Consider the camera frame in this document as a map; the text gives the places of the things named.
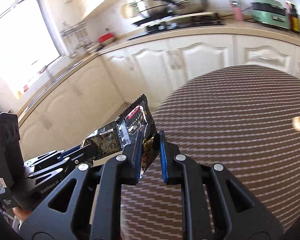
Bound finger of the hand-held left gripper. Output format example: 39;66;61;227
27;154;95;180
24;144;98;168

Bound metal utensil rack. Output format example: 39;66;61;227
59;21;88;51

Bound gas stove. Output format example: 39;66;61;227
129;12;227;41

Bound steel wok with lid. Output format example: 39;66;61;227
174;0;211;14

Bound black snack packet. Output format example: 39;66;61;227
80;94;160;179

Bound cream base cabinets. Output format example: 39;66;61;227
17;34;300;150

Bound stainless steel steamer pot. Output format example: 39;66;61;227
136;0;174;17

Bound pink utensil holder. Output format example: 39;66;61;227
227;0;244;21

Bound round table with brown cloth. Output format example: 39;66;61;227
120;65;300;240

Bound green electric cooker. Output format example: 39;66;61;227
250;0;292;30

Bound dark sauce bottle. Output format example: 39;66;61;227
285;0;300;33

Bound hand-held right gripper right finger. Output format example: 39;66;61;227
158;131;284;240

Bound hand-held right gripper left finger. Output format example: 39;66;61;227
19;131;145;240

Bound kitchen window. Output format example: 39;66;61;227
0;0;62;101

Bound red bowl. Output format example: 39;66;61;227
98;34;115;44

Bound beige kitchen countertop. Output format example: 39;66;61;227
16;20;300;120

